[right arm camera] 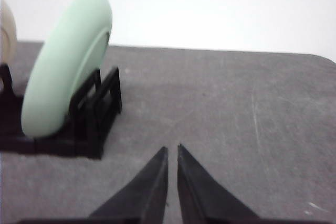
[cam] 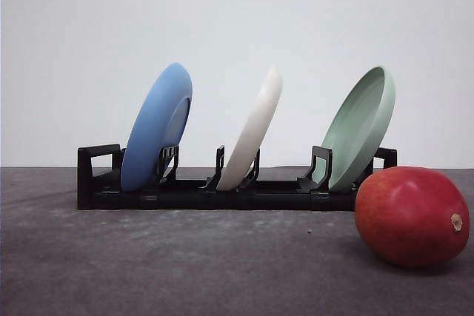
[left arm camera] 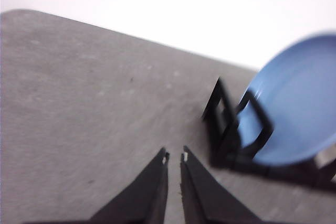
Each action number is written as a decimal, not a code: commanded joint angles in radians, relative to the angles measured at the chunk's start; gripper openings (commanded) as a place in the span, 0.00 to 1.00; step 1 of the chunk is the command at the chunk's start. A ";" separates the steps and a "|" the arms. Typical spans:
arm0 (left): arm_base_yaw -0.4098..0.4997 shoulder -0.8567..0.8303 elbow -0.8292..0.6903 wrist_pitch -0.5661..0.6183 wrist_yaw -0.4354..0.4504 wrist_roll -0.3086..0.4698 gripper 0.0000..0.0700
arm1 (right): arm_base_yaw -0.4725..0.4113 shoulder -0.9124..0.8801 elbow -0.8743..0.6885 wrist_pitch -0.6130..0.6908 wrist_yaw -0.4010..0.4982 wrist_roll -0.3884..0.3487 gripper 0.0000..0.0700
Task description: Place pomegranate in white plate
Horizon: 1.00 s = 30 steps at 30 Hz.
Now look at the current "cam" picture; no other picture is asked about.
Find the black plastic dish rack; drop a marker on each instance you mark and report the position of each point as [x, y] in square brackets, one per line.
[101, 185]

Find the green plate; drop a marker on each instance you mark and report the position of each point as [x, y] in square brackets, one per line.
[356, 128]

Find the red pomegranate fruit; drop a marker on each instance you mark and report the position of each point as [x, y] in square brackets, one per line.
[414, 216]

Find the white plate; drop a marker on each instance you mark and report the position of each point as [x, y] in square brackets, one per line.
[246, 146]

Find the blue plate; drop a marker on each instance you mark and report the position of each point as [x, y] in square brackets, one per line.
[159, 123]

